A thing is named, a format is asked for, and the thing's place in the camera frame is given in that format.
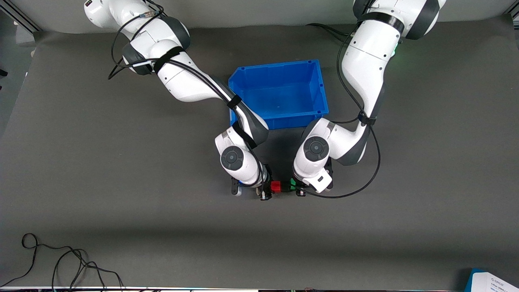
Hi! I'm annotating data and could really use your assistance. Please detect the blue plastic storage bin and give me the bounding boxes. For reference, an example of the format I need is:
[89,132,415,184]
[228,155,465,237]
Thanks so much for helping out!
[228,59,329,130]

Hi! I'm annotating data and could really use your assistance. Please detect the dark grey table mat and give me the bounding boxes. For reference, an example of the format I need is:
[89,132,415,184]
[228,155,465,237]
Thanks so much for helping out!
[0,15,519,289]

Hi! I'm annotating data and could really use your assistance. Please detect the white and blue paper box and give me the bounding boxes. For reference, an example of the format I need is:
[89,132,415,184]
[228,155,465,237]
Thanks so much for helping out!
[464,268,519,292]

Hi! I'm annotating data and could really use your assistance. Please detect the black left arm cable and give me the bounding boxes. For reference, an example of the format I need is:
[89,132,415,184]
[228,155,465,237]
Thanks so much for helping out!
[304,20,382,199]

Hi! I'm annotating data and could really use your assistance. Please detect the black left base cable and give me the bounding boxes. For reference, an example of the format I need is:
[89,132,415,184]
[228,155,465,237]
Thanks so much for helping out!
[306,23,355,41]

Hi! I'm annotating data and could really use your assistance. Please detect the loose thin black cable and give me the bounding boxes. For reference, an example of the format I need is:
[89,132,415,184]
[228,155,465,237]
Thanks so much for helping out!
[0,233,124,290]

